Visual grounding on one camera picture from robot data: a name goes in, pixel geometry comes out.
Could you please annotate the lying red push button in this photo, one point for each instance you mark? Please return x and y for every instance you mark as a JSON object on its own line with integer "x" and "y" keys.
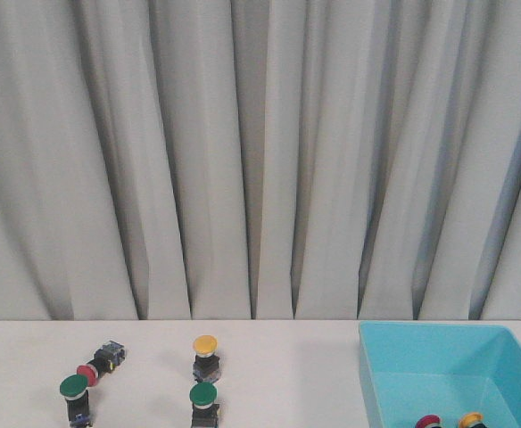
{"x": 105, "y": 360}

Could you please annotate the right green push button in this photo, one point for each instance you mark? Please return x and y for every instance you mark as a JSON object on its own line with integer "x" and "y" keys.
{"x": 205, "y": 409}

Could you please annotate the yellow push button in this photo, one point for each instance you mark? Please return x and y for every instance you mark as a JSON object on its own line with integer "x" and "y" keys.
{"x": 472, "y": 420}
{"x": 206, "y": 367}

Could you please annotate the grey pleated curtain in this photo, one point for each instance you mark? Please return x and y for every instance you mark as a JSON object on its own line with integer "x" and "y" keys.
{"x": 260, "y": 160}

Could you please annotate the green push button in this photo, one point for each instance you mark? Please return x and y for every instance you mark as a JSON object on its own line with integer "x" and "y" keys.
{"x": 205, "y": 409}
{"x": 75, "y": 393}

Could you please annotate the red push button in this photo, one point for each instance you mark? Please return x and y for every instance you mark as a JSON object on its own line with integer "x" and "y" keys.
{"x": 105, "y": 360}
{"x": 429, "y": 421}

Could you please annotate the left green push button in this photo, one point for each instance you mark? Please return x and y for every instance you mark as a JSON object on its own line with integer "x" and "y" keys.
{"x": 75, "y": 393}

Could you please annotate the light blue plastic box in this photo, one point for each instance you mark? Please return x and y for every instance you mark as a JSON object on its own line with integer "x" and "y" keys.
{"x": 409, "y": 370}

